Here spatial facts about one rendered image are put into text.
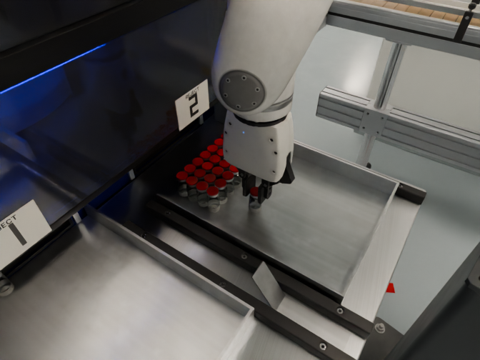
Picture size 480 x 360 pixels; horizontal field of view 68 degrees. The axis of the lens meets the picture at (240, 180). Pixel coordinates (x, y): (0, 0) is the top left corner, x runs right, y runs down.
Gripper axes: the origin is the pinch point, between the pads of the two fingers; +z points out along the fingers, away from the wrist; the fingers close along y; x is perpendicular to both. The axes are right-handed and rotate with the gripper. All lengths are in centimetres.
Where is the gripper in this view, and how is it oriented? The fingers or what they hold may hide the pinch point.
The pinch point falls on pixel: (256, 186)
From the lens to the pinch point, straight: 59.5
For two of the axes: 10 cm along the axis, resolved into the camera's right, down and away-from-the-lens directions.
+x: 5.5, -5.9, 5.9
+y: 8.3, 3.9, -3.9
